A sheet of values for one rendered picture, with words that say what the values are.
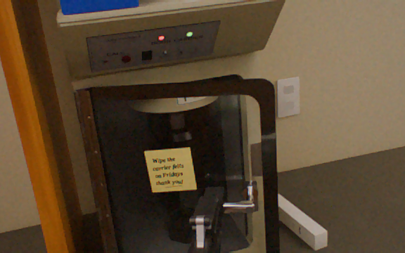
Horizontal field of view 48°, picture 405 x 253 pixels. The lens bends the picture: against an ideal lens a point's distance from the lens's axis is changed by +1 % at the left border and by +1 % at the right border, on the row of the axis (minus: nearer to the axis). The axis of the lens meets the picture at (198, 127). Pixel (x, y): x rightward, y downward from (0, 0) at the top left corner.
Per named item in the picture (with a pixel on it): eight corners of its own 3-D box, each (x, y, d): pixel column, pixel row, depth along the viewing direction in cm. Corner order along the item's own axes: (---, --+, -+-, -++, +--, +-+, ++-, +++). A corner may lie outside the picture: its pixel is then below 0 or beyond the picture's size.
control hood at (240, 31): (69, 75, 71) (55, 9, 68) (260, 47, 78) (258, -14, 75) (69, 93, 61) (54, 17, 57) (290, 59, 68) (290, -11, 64)
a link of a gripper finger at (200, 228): (190, 271, 56) (185, 237, 53) (196, 242, 60) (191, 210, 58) (210, 272, 55) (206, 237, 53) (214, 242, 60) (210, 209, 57)
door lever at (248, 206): (201, 200, 75) (200, 186, 75) (258, 199, 74) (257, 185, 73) (197, 218, 70) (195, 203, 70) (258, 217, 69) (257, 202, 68)
